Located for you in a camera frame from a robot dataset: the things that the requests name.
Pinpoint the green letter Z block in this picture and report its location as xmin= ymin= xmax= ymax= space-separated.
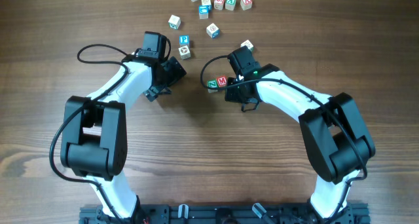
xmin=207 ymin=79 xmax=218 ymax=93

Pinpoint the red letter M block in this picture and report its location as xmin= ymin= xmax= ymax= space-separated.
xmin=216 ymin=75 xmax=228 ymax=88

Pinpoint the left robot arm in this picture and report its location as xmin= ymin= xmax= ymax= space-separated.
xmin=49 ymin=31 xmax=186 ymax=223

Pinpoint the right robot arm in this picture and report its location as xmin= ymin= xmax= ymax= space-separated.
xmin=227 ymin=47 xmax=376 ymax=223

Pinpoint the brown picture block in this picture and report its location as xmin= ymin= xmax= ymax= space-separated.
xmin=178 ymin=45 xmax=191 ymax=60

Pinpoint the blue letter P block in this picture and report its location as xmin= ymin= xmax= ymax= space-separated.
xmin=179 ymin=35 xmax=190 ymax=48

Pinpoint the white green-sided picture block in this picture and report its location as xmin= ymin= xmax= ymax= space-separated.
xmin=240 ymin=40 xmax=254 ymax=52

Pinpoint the white blue-sided picture block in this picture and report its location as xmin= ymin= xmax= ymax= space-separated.
xmin=206 ymin=23 xmax=219 ymax=39

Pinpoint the white teal-sided block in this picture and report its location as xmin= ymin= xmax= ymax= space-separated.
xmin=168 ymin=15 xmax=181 ymax=29

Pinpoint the blue picture block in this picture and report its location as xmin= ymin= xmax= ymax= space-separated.
xmin=198 ymin=5 xmax=209 ymax=19

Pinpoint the cream picture block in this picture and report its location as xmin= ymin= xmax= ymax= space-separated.
xmin=201 ymin=0 xmax=211 ymax=9

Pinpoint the red number nine block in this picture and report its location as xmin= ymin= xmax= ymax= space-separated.
xmin=213 ymin=0 xmax=225 ymax=10

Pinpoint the green letter V block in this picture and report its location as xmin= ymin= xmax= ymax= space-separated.
xmin=225 ymin=0 xmax=236 ymax=10

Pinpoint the red letter A block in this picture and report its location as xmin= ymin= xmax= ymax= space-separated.
xmin=240 ymin=0 xmax=253 ymax=10

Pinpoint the right black camera cable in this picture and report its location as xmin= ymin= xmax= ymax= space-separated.
xmin=200 ymin=55 xmax=369 ymax=218

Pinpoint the black camera cable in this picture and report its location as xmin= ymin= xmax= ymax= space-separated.
xmin=48 ymin=43 xmax=138 ymax=224
xmin=200 ymin=55 xmax=369 ymax=218

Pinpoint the left black camera cable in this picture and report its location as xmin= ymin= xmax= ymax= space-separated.
xmin=48 ymin=43 xmax=138 ymax=224

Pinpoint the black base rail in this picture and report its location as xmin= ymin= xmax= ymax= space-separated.
xmin=79 ymin=203 xmax=371 ymax=224

